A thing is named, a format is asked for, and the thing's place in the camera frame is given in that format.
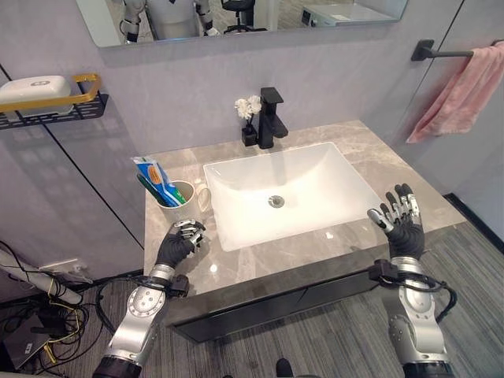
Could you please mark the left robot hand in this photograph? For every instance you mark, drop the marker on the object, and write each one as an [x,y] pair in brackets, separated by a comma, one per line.
[173,246]

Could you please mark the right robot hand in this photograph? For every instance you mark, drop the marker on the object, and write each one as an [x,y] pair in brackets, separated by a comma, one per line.
[405,232]

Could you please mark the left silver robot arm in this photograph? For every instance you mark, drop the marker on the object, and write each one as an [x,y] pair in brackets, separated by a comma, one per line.
[138,315]

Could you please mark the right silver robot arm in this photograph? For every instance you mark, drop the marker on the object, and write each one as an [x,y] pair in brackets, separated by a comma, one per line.
[417,319]

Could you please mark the chrome sink drain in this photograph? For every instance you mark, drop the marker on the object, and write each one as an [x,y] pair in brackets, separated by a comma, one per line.
[275,201]

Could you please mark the white rectangular sink basin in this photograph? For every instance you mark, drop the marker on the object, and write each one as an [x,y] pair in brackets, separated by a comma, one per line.
[283,193]

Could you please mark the pink towel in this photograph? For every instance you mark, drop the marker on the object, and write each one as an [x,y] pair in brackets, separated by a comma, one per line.
[456,94]

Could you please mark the black towel bar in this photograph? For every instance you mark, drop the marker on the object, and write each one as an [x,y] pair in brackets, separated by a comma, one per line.
[437,52]

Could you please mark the white ceramic mug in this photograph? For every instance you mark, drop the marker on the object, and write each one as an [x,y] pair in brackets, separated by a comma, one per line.
[183,206]

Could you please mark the green toothbrush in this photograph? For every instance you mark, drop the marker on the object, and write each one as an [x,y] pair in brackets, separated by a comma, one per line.
[151,193]

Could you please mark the blue toothpaste tube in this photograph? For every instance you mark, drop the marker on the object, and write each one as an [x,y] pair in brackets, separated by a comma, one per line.
[155,175]

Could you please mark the black vanity cabinet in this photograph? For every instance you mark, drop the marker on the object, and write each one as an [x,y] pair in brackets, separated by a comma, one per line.
[275,303]

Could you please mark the white flowers in black vase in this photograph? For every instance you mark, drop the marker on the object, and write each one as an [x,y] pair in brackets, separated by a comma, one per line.
[248,112]

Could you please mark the black faucet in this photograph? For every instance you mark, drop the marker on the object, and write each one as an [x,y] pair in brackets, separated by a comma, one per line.
[271,118]

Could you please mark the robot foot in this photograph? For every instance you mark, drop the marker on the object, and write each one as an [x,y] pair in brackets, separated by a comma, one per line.
[284,368]

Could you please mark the grey laptop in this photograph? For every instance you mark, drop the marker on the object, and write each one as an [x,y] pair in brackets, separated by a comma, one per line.
[25,346]

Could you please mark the white soap box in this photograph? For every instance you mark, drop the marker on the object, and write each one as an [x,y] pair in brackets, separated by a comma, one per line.
[33,92]

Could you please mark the black and gold wall shelf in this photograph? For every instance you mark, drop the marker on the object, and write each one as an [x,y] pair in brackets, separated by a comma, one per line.
[51,106]

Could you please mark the wall mirror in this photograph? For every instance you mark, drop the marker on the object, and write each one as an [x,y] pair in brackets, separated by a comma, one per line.
[244,19]

